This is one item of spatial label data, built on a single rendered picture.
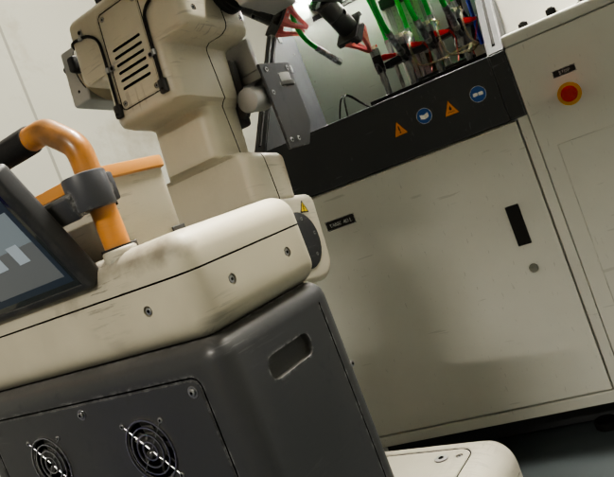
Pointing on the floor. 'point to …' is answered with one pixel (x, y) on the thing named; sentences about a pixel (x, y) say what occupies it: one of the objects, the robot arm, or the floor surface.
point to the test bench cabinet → (570, 407)
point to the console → (581, 136)
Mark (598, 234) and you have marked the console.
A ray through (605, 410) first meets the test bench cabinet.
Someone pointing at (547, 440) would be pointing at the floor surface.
